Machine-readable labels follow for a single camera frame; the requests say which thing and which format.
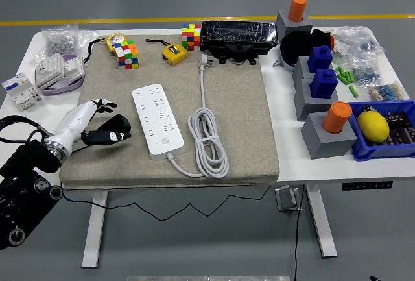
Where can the yellow black tape measure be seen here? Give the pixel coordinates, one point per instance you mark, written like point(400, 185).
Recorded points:
point(175, 54)

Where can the empty clear plastic bag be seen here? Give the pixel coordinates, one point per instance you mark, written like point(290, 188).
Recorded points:
point(86, 36)

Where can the black film-wrapped box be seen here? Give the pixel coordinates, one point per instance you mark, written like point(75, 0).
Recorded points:
point(238, 32)

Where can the yellow lemon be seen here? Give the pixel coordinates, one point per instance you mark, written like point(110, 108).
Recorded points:
point(373, 127)

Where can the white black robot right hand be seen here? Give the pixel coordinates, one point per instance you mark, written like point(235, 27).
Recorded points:
point(374, 279)

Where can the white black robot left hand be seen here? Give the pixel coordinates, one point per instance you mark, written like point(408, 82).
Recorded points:
point(74, 122)

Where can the round yellow tape measure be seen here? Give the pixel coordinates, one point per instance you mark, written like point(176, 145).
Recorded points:
point(116, 39)

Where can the small metal screws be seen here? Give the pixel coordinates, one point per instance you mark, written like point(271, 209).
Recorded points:
point(276, 63)

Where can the black power adapter plug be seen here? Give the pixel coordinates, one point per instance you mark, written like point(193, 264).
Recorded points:
point(116, 122)

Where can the colourful puzzle cube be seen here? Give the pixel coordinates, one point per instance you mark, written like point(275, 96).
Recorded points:
point(191, 37)
point(128, 55)

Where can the clear bag of blue resistors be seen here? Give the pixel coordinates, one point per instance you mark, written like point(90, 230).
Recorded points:
point(366, 75)

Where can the white table leg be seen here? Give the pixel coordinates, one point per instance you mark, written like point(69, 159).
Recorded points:
point(94, 229)
point(321, 222)

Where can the clear bag of metal nuts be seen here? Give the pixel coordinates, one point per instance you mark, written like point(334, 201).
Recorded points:
point(61, 44)

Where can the blue plastic bin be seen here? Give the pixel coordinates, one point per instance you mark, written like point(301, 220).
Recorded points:
point(366, 151)

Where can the black plastic bracket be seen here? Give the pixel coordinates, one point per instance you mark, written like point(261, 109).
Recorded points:
point(235, 52)

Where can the white circuit breaker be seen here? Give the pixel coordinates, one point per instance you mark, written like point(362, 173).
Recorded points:
point(19, 91)

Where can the dark brown components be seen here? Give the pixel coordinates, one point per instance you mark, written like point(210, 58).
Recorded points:
point(402, 128)

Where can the black table control panel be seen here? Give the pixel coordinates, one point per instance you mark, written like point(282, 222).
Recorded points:
point(368, 186)

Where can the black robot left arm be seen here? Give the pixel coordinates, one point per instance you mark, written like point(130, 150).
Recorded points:
point(19, 164)

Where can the white wall socket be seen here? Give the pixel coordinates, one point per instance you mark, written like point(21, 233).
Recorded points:
point(48, 70)
point(74, 67)

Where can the grey round base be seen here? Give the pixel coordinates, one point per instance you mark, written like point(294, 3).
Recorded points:
point(288, 65)

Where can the orange cylinder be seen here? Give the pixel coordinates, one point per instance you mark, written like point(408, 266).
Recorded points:
point(336, 117)
point(297, 8)

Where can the small green cylinder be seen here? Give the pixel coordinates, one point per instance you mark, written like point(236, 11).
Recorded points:
point(346, 77)
point(339, 70)
point(351, 78)
point(340, 78)
point(353, 91)

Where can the blue block with knob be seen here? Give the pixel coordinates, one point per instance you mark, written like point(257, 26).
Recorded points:
point(319, 60)
point(322, 84)

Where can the black cloth bundle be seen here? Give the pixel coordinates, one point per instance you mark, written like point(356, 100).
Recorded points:
point(298, 44)

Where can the grey-brown fabric mat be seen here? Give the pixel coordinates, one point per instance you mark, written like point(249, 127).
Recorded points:
point(233, 115)

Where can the clear bag of blue components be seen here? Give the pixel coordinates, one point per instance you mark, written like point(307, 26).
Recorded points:
point(369, 45)

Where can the silver metal hook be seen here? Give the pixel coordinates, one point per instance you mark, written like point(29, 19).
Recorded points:
point(287, 198)

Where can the clear bag with white label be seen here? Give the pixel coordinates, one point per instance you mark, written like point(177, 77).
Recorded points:
point(342, 47)

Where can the white power strip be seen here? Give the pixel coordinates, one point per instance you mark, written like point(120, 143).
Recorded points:
point(159, 122)

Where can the grey hollow block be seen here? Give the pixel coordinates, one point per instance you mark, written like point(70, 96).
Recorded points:
point(300, 71)
point(308, 105)
point(291, 28)
point(324, 144)

